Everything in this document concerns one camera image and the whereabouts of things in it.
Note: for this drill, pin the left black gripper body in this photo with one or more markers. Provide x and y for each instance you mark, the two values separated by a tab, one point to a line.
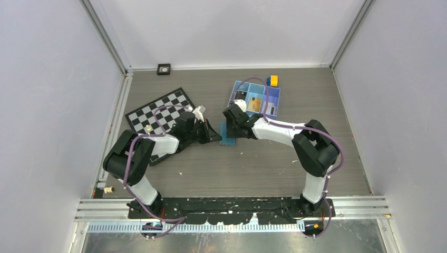
196	133

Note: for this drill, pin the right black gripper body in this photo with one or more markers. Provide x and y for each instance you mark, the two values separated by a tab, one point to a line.
233	129

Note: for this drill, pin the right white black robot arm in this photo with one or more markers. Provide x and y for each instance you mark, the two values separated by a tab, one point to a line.
318	152

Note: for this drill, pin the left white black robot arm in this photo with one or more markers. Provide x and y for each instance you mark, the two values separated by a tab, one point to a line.
129	158

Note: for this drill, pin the black card in tray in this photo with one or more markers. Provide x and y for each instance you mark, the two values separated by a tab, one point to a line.
240	97

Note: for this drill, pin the silver card in tray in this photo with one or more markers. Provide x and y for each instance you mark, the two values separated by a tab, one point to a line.
270	109

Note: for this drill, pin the black white chessboard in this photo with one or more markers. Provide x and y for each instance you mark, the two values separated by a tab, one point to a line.
160	114

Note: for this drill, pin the blue three-compartment organizer tray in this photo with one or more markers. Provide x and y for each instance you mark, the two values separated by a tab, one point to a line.
267	94

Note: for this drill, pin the blue yellow toy block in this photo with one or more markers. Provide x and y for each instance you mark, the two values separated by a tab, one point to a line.
272	81

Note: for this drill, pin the small black square device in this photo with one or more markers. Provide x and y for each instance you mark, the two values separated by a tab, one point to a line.
164	69

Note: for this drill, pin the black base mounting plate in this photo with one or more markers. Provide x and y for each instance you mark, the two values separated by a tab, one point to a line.
232	210

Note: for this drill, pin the cream chess piece on floor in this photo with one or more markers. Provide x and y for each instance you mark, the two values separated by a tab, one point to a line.
108	190

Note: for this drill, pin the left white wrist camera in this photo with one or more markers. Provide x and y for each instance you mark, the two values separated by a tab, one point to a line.
198	112

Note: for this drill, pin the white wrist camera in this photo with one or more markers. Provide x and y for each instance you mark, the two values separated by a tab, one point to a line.
198	112
241	103

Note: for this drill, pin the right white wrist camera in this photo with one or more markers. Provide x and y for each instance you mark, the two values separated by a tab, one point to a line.
241	103

